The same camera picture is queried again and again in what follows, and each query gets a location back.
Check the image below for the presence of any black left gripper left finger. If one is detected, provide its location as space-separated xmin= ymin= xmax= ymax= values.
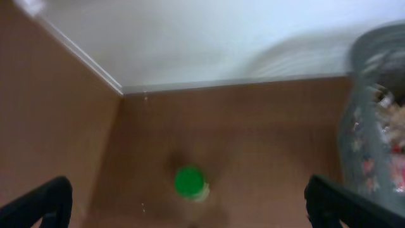
xmin=1 ymin=176 xmax=73 ymax=228

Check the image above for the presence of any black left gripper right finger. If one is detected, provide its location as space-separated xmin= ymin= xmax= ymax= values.
xmin=304 ymin=175 xmax=404 ymax=228

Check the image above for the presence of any white brown wrapper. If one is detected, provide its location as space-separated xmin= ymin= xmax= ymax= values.
xmin=373 ymin=84 xmax=404 ymax=153

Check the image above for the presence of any green lid jar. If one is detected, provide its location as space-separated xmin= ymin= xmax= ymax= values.
xmin=175 ymin=165 xmax=210 ymax=202

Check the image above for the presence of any brown cardboard panel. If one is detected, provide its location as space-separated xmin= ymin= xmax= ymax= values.
xmin=1 ymin=1 xmax=120 ymax=217

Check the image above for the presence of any grey plastic basket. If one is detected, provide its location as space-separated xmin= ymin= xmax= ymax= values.
xmin=338 ymin=21 xmax=404 ymax=216

